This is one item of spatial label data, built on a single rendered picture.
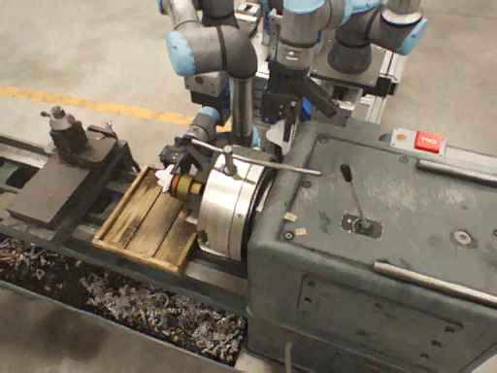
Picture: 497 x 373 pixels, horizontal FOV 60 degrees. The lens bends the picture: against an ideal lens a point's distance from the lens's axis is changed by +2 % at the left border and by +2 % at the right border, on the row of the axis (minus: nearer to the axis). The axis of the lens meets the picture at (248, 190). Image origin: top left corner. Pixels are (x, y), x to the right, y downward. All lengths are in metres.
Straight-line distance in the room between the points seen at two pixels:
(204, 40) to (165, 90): 2.21
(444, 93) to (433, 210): 2.55
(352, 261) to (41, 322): 1.81
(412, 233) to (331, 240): 0.18
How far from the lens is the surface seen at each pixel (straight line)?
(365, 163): 1.10
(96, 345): 2.28
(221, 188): 1.06
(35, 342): 2.40
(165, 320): 1.60
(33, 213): 1.48
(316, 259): 0.92
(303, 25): 0.88
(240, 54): 1.20
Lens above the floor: 2.04
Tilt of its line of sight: 52 degrees down
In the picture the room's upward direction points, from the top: 1 degrees counter-clockwise
